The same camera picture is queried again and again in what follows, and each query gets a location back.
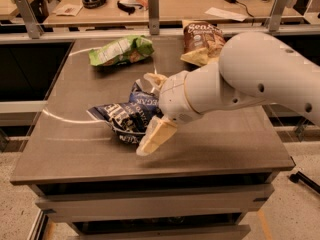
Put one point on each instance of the blue chip bag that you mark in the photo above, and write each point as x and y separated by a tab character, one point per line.
129	120

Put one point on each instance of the grey metal bracket middle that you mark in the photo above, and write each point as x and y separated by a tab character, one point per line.
153	13

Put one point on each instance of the grey metal bracket left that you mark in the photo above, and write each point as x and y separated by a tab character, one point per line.
33	28

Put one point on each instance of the black caster leg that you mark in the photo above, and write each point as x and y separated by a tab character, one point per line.
299	176

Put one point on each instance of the brown yellow chip bag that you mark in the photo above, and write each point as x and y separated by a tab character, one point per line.
203	42

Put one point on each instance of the black sunglasses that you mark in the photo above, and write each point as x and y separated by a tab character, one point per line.
128	9

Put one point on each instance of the green chip bag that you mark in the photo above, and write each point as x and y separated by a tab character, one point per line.
125	50

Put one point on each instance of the grey metal bracket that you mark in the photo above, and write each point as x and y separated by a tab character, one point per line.
273	23
33	28
153	13

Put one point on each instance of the white paper sheet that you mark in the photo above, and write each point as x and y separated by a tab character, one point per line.
226	14

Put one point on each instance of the small paper card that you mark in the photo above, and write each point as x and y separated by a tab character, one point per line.
68	10

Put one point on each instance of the grey metal bracket right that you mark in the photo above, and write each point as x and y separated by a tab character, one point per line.
273	23

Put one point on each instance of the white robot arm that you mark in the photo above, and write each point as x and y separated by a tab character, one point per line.
253	68

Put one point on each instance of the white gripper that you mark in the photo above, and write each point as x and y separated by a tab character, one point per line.
174	97

